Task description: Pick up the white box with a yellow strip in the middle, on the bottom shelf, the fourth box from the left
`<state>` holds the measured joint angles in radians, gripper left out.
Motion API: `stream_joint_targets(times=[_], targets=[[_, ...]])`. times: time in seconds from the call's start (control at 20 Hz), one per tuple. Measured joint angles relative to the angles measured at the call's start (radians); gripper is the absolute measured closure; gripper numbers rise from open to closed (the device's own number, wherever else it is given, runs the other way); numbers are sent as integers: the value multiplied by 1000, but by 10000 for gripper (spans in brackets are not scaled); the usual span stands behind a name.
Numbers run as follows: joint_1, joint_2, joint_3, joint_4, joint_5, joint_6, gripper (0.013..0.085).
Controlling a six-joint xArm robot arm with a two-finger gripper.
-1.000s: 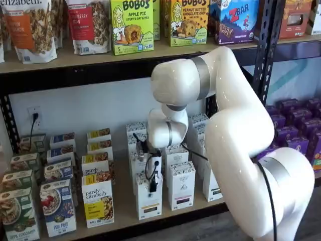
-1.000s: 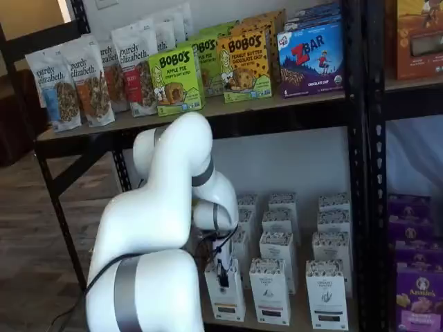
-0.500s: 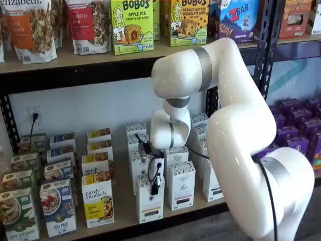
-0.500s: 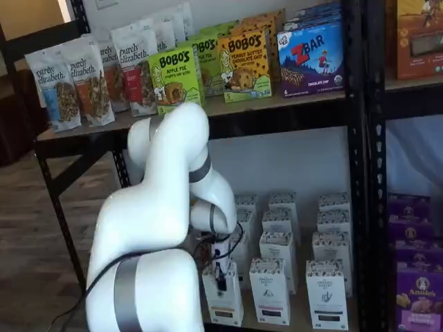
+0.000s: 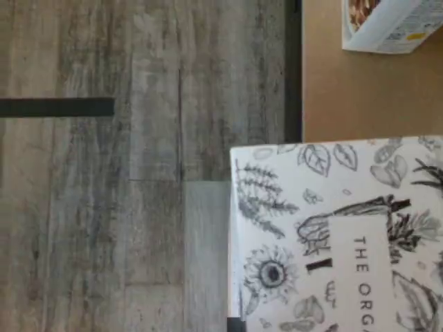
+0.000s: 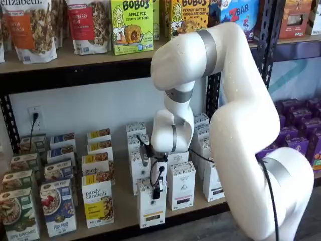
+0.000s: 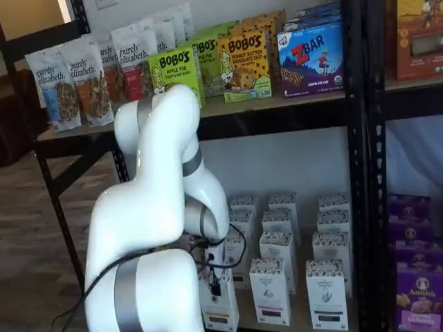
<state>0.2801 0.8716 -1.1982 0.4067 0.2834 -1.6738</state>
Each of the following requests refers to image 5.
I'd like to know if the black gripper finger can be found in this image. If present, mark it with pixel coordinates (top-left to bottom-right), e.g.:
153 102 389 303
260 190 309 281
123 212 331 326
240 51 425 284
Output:
226 315 246 332

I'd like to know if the white box yellow strip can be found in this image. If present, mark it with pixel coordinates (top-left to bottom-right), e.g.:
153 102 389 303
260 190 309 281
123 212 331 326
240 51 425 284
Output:
227 136 443 332

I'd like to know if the wooden shelf board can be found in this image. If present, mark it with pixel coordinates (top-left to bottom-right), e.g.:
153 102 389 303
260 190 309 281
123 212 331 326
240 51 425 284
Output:
300 0 443 145

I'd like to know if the black metal shelf rack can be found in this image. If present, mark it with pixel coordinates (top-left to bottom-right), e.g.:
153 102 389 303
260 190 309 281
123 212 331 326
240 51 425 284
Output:
282 0 305 143

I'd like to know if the black floor tape strip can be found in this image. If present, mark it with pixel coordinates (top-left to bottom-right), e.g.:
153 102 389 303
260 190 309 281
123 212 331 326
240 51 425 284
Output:
0 97 116 118

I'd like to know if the purely elizabeth yellow granola box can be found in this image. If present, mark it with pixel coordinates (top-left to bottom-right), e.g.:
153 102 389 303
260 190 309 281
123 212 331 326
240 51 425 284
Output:
341 0 439 55

